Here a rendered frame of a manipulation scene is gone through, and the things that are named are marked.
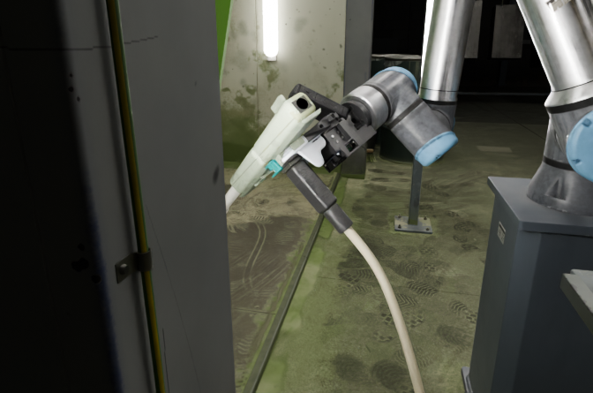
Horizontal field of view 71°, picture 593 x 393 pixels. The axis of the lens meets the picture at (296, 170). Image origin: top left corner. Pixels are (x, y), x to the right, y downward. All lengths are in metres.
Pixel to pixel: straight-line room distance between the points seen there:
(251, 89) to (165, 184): 2.95
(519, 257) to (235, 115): 2.61
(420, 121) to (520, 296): 0.45
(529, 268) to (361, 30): 2.31
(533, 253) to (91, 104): 0.91
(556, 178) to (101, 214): 0.94
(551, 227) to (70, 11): 0.90
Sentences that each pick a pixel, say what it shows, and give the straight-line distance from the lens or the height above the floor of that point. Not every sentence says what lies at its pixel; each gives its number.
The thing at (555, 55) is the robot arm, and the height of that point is 0.96.
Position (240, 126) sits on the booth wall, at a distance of 3.31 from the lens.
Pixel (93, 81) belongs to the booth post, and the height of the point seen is 0.96.
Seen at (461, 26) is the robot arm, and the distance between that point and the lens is 1.00.
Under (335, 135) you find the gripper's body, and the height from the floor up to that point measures 0.82.
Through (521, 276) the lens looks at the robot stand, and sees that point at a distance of 1.04.
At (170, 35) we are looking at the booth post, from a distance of 0.30.
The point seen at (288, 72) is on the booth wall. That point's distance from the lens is 3.14.
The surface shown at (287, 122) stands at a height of 0.87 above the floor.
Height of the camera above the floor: 0.98
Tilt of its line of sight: 17 degrees down
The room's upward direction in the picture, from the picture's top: straight up
